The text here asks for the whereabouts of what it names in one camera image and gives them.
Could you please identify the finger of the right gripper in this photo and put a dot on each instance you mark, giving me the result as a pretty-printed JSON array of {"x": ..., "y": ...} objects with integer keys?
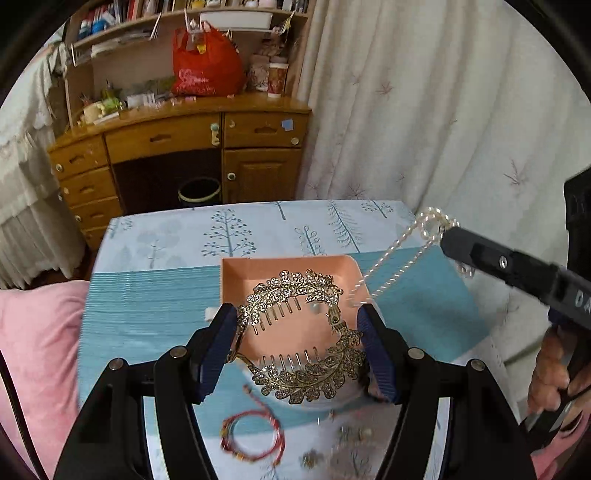
[{"x": 553, "y": 285}]

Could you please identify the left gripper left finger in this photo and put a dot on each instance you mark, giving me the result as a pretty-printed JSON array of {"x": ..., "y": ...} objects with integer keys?
[{"x": 108, "y": 438}]

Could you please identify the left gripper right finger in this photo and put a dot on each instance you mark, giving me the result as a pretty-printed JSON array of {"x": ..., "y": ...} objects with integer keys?
[{"x": 483, "y": 439}]

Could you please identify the gold rhinestone hair comb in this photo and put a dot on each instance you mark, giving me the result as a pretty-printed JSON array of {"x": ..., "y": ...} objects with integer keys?
[{"x": 331, "y": 378}]

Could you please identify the right hand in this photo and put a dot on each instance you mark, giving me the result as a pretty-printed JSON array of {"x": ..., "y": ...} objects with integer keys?
[{"x": 550, "y": 377}]

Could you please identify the white patterned curtain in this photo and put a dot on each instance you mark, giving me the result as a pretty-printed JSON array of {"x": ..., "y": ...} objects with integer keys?
[{"x": 461, "y": 105}]

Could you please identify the pink quilt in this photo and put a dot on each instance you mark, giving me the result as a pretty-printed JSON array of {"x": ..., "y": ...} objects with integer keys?
[{"x": 40, "y": 331}]

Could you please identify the flower brooch gold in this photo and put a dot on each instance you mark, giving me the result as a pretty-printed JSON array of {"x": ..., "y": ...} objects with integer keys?
[{"x": 311, "y": 459}]

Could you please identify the white lace covered furniture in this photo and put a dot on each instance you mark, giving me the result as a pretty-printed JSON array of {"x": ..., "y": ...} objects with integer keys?
[{"x": 38, "y": 232}]

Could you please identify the pink plastic tray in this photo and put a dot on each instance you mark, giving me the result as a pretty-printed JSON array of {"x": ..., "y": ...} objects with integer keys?
[{"x": 297, "y": 330}]

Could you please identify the black waste bin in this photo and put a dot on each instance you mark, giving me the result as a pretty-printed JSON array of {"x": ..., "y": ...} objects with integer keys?
[{"x": 199, "y": 191}]

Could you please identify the red white mug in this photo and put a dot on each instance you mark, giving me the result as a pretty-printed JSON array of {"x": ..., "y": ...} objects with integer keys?
[{"x": 276, "y": 79}]

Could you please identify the floral ceramic jar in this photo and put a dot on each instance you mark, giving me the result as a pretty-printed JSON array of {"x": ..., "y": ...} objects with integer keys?
[{"x": 258, "y": 77}]

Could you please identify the wooden desk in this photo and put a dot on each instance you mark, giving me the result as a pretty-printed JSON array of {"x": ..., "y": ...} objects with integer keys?
[{"x": 131, "y": 143}]

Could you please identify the white storage basket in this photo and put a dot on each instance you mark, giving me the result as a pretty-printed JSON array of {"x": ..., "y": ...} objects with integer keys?
[{"x": 237, "y": 20}]

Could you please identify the red plastic bag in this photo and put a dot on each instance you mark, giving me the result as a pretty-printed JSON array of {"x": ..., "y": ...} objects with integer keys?
[{"x": 206, "y": 64}]

